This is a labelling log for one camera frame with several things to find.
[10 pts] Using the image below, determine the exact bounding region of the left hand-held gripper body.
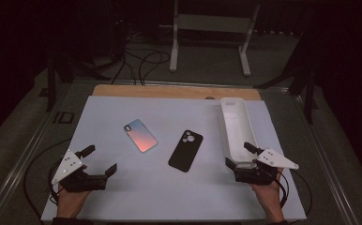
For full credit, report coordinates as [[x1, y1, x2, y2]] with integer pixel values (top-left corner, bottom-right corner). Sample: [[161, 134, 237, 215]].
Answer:
[[51, 149, 108, 193]]

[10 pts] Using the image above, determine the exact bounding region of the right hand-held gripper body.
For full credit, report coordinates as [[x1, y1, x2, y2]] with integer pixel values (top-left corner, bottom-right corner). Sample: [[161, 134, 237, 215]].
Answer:
[[234, 148, 299, 186]]

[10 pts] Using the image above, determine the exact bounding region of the long white plastic tray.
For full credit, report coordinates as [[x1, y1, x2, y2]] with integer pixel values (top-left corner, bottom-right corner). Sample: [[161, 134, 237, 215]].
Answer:
[[219, 97, 259, 170]]

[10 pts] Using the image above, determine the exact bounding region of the blue pink gradient phone case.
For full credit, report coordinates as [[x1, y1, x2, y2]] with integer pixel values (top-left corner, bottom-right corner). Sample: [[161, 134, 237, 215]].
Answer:
[[123, 118, 158, 154]]

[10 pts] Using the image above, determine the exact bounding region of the black phone case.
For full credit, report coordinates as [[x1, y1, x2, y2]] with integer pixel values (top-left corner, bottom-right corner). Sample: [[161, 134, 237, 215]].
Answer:
[[168, 129, 204, 173]]

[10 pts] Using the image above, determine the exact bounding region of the person's right hand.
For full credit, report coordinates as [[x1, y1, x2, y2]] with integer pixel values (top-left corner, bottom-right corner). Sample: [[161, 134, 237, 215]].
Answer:
[[249, 168, 285, 218]]

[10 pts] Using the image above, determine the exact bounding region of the person's left hand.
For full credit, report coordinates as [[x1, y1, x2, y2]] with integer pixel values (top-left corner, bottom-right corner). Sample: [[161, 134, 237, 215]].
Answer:
[[56, 182, 92, 219]]

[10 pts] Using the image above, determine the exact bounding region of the black floor stand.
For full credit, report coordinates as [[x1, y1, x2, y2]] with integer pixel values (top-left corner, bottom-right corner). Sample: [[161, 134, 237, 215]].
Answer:
[[253, 31, 321, 125]]

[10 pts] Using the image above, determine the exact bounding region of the black tripod stand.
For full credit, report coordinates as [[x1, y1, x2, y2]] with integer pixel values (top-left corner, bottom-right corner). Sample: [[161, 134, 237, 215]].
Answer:
[[46, 46, 112, 113]]

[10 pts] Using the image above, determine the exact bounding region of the wooden board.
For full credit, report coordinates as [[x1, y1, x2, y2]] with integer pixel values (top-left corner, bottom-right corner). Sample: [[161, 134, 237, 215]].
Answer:
[[92, 83, 262, 101]]

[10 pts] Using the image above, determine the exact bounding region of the white metal stand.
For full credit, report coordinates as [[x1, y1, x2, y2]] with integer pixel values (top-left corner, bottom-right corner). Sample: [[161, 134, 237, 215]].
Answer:
[[169, 0, 262, 78]]

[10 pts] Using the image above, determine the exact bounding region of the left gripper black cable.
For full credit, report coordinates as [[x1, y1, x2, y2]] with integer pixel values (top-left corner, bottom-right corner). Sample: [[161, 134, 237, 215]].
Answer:
[[47, 158, 61, 205]]

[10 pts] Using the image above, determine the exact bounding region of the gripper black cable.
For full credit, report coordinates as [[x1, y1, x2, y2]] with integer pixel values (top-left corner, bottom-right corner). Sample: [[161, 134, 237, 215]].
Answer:
[[47, 158, 61, 205], [274, 170, 291, 209]]

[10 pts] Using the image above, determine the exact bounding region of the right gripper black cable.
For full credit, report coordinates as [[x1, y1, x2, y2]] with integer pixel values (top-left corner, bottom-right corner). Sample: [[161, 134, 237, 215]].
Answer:
[[274, 170, 291, 209]]

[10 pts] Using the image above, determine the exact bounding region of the long black floor cable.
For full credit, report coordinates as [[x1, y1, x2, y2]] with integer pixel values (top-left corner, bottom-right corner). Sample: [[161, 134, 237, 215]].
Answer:
[[23, 137, 72, 220], [290, 170, 314, 218]]

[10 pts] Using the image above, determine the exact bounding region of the tangle of black floor cables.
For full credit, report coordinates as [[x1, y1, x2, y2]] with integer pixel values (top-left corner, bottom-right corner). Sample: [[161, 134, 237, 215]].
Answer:
[[112, 46, 173, 86]]

